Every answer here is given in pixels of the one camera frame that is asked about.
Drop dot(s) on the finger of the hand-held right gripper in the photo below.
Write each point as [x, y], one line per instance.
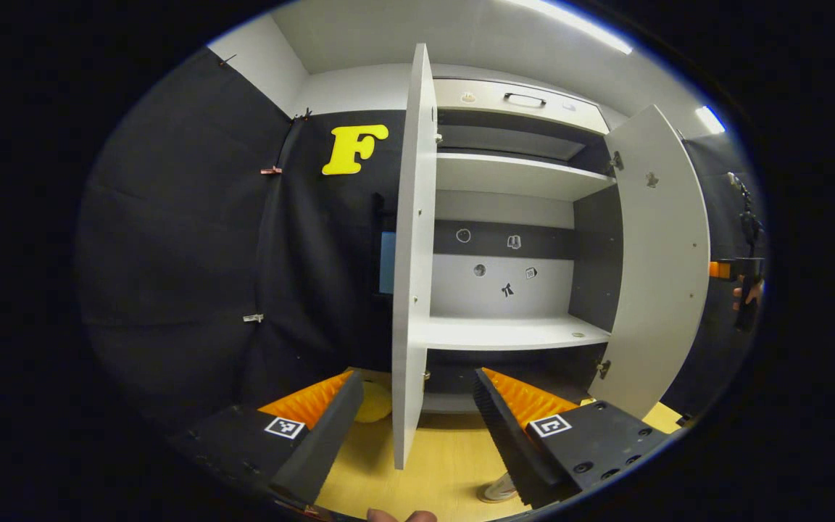
[719, 270]

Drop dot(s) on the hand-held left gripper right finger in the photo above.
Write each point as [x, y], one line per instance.
[508, 442]

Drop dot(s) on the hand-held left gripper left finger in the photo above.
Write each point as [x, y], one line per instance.
[323, 442]

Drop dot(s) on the white cabinet door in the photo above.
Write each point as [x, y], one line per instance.
[657, 275]
[412, 254]

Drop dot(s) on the white cabinet shelf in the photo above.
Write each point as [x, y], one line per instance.
[512, 177]
[504, 333]

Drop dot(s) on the white grey cabinet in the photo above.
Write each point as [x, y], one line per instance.
[595, 254]

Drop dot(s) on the white cabinet drawer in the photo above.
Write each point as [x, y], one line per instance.
[486, 101]

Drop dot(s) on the black backdrop cloth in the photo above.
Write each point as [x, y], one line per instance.
[725, 217]
[171, 254]

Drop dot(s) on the yellow round object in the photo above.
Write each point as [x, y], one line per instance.
[374, 402]

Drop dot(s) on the short ceiling light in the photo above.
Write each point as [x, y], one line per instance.
[709, 119]

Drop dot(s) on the long ceiling light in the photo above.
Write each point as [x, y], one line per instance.
[577, 22]

